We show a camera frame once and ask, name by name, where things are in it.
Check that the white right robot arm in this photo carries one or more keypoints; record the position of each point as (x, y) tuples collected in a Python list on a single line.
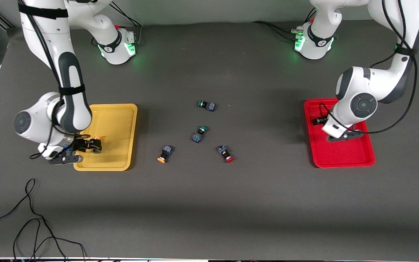
[(49, 43)]

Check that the yellow plastic tray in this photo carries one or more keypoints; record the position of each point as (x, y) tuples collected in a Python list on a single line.
[(116, 127)]

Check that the dark grey table cloth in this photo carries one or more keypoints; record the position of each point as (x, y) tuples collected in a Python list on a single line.
[(231, 200)]

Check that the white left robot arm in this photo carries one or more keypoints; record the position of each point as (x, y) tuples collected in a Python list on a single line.
[(380, 83)]

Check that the yellow push button switch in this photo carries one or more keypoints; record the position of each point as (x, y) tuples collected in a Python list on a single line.
[(166, 152), (98, 138)]

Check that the red plastic tray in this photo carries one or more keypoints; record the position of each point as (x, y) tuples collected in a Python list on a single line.
[(340, 154)]

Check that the green push button switch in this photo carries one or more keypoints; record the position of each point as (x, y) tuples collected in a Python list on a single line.
[(206, 105), (198, 135)]

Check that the red push button switch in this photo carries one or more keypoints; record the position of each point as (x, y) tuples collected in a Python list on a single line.
[(224, 153)]

